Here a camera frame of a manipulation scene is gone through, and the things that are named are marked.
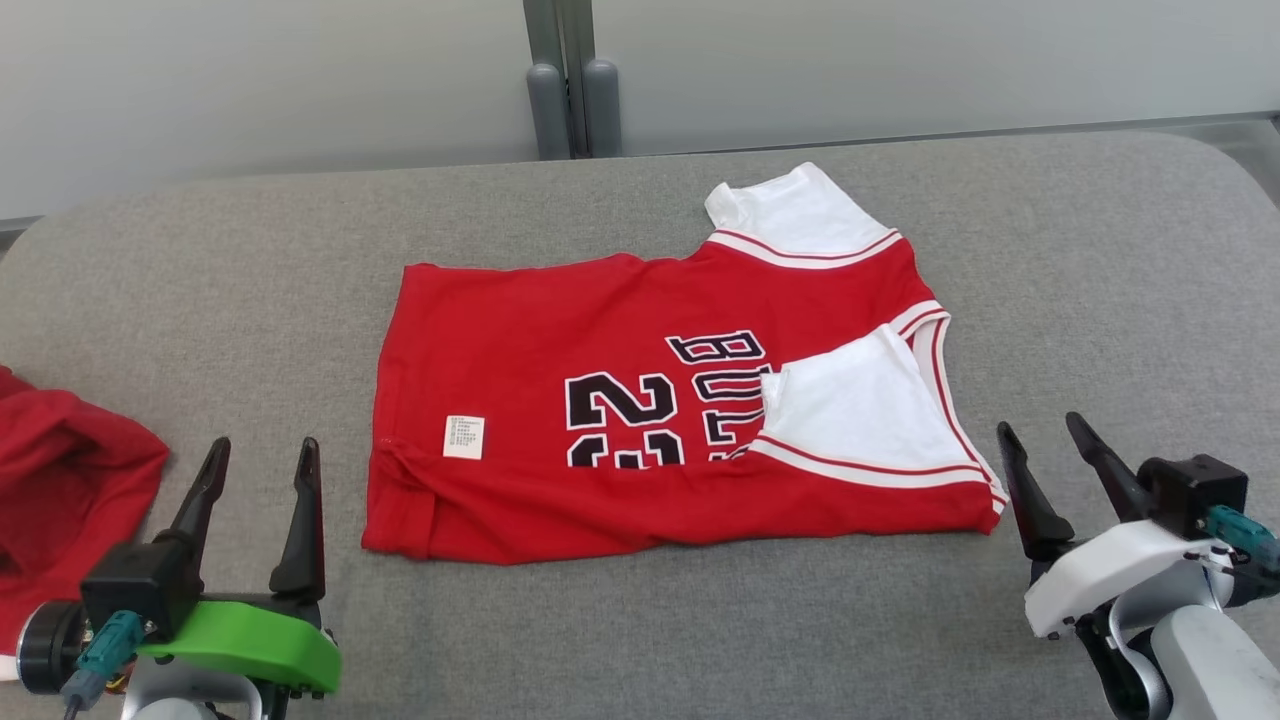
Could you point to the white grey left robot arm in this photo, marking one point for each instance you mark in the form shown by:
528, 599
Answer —
45, 645

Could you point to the grey rounded post foot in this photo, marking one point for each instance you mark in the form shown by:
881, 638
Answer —
548, 110
602, 105

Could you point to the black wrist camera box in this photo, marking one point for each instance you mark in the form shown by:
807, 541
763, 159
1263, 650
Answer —
140, 585
1195, 490

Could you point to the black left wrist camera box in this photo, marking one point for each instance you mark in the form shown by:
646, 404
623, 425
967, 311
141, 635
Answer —
140, 585

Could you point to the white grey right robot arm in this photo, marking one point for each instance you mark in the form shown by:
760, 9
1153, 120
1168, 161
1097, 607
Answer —
1210, 660

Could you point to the red white basketball jersey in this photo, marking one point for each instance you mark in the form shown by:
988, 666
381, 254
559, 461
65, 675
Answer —
560, 340

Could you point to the red shorts with white stripes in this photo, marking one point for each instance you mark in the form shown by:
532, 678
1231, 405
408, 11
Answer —
70, 470

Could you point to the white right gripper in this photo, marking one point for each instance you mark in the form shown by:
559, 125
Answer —
1110, 565

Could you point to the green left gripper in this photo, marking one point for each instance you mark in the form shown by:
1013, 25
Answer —
260, 640

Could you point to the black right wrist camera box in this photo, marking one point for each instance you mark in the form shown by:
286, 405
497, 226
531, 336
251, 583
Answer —
1195, 490

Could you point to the grey vertical partition post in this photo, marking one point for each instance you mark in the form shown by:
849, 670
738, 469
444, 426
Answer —
560, 30

